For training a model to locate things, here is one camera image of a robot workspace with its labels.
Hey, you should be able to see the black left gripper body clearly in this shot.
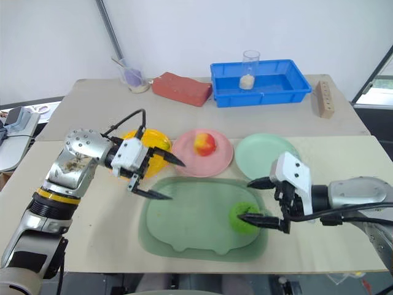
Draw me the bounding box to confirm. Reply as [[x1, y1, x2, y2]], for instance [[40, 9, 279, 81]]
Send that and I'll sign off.
[[126, 146, 157, 194]]

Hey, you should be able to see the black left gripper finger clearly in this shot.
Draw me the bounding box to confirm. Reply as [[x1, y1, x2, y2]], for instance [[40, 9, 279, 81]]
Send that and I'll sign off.
[[132, 187, 174, 201], [152, 147, 187, 168]]

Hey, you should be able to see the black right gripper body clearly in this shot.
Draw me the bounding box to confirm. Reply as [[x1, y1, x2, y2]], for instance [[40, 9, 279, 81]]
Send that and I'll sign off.
[[274, 179, 304, 235]]

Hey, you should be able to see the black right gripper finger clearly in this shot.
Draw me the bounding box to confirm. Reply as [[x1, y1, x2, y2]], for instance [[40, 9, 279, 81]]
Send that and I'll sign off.
[[246, 176, 276, 190], [237, 213, 282, 230]]

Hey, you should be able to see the yellow plate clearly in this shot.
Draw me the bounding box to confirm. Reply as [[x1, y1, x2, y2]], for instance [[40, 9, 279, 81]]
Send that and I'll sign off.
[[121, 128, 172, 180]]

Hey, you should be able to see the pink plate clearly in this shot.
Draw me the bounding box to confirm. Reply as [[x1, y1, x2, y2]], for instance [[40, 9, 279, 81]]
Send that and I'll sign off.
[[171, 128, 234, 178]]

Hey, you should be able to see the light green plate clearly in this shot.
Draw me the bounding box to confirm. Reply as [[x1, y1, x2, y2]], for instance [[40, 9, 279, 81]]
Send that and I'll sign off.
[[234, 132, 300, 182]]

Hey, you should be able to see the green round fruit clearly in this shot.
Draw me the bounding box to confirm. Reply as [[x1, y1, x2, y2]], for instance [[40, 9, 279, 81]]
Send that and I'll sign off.
[[228, 201, 262, 236]]

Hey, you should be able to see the red yellow apple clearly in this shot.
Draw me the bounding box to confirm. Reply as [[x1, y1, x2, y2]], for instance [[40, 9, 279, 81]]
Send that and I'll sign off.
[[193, 132, 217, 157]]

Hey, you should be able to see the translucent green tray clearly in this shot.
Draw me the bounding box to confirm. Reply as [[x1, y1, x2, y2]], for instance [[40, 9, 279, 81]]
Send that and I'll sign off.
[[138, 176, 271, 263]]

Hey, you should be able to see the red brick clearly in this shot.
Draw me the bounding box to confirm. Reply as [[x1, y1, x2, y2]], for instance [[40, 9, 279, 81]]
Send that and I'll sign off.
[[150, 71, 214, 108]]

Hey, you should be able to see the clear beaker with purple contents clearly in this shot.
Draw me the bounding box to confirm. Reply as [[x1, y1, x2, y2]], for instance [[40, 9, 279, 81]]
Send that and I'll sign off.
[[118, 58, 152, 94]]

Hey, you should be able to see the blue plastic bin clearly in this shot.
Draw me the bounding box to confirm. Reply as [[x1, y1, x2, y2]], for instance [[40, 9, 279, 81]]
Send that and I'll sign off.
[[209, 58, 313, 109]]

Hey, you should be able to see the clear cup with grains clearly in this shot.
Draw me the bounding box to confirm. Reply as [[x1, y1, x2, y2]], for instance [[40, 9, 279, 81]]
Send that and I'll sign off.
[[239, 49, 262, 91]]

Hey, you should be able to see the wooden block with holes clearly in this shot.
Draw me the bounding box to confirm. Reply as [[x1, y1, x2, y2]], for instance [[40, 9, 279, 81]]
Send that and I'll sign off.
[[311, 80, 336, 119]]

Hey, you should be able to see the black cabinet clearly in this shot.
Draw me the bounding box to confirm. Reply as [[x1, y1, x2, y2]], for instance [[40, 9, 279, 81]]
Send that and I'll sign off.
[[352, 104, 393, 154]]

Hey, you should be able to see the white side desk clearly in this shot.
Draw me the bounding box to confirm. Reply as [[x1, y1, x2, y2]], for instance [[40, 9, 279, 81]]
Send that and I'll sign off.
[[0, 112, 41, 173]]

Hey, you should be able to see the grey box device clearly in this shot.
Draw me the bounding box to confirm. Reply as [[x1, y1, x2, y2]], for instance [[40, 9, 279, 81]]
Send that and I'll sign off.
[[2, 106, 32, 129]]

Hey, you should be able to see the grey metal rod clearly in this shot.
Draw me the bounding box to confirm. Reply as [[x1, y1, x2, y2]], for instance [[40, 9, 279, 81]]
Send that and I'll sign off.
[[95, 0, 127, 67]]

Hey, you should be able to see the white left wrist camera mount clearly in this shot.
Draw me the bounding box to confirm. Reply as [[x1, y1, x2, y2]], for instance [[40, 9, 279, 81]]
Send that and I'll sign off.
[[109, 138, 149, 179]]

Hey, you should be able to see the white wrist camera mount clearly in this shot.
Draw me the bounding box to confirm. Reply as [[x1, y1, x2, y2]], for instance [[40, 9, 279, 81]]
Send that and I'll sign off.
[[269, 151, 314, 216], [109, 138, 149, 179]]

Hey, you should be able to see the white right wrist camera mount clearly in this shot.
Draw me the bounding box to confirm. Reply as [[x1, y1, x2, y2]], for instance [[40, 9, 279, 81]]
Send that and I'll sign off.
[[269, 151, 314, 216]]

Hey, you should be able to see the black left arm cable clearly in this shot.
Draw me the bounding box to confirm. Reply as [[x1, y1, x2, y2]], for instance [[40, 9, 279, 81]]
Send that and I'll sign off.
[[100, 108, 147, 143]]

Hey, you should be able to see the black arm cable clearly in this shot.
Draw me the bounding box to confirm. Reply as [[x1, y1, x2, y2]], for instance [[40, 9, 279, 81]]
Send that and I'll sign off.
[[100, 108, 147, 143], [287, 202, 393, 227]]

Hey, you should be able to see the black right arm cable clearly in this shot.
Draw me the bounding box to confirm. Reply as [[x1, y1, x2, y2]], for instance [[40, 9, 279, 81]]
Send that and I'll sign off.
[[287, 202, 393, 227]]

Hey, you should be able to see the dark window frame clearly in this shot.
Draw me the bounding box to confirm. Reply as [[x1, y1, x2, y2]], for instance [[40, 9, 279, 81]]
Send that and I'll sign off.
[[351, 44, 393, 107]]

